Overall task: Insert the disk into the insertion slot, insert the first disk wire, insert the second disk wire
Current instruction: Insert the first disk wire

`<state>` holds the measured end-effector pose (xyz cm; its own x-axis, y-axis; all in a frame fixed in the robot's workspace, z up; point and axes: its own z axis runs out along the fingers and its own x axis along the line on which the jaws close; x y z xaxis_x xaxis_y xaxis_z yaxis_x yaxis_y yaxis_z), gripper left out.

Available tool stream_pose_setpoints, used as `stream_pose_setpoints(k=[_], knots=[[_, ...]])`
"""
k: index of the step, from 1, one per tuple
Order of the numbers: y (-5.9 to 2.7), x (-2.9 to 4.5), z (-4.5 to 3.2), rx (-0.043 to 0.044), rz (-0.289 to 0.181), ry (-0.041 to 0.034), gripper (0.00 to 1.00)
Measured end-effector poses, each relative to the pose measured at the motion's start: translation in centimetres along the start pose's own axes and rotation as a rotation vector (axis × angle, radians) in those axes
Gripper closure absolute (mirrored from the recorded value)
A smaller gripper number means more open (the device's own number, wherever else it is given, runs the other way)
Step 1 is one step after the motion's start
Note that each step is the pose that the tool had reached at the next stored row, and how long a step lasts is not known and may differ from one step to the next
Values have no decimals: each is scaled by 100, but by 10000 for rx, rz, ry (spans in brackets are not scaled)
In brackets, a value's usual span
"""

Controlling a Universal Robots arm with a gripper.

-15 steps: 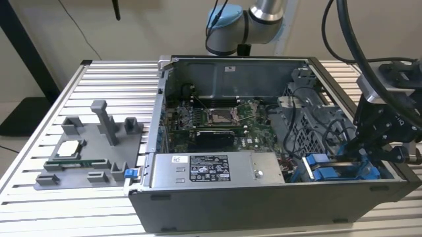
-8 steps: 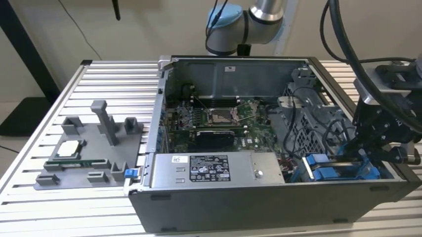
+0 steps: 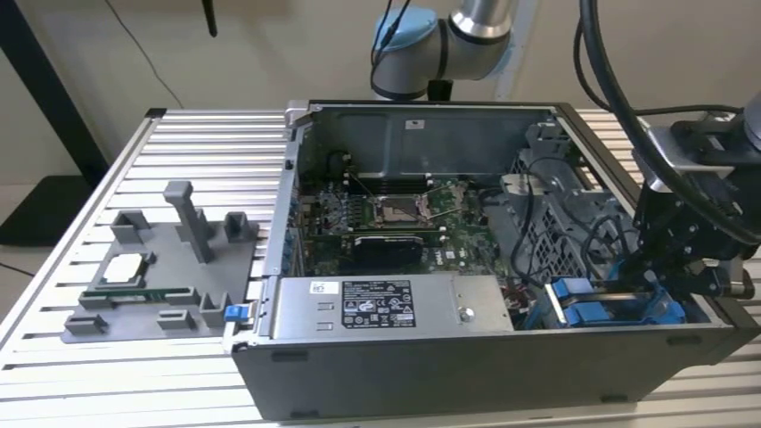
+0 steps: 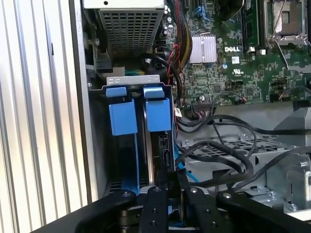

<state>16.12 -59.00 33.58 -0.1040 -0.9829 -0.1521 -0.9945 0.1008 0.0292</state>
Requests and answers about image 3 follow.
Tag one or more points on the hard disk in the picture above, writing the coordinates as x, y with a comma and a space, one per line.
585, 312

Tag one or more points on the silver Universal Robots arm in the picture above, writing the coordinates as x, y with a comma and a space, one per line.
476, 31

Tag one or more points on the metal disk bay cage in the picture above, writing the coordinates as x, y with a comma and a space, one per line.
553, 214

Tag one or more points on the green motherboard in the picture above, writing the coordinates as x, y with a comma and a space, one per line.
457, 249

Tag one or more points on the CPU socket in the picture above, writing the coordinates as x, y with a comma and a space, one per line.
397, 210

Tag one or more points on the black open PC case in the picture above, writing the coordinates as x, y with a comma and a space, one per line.
452, 379

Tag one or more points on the black graphics card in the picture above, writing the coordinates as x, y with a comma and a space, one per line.
387, 254

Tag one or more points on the black RAM slots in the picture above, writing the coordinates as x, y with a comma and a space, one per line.
387, 183

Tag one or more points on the white case sticker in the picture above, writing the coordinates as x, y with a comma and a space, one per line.
415, 124

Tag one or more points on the thin locking lever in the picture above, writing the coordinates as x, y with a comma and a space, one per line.
363, 183

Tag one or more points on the silver power supply unit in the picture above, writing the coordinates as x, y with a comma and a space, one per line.
298, 307

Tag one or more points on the blue case latch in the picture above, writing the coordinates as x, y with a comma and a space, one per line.
236, 312

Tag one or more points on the grey parts rack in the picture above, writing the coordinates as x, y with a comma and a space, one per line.
172, 272

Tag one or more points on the green RAM stick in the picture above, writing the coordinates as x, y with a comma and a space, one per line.
148, 294

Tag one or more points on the black antenna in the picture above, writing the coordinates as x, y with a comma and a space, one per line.
210, 18

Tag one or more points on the silver CPU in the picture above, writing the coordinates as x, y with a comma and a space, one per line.
124, 269

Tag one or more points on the black monitor stand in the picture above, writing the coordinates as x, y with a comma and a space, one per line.
36, 134

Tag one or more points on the silver camera bracket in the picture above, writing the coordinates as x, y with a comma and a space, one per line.
665, 142

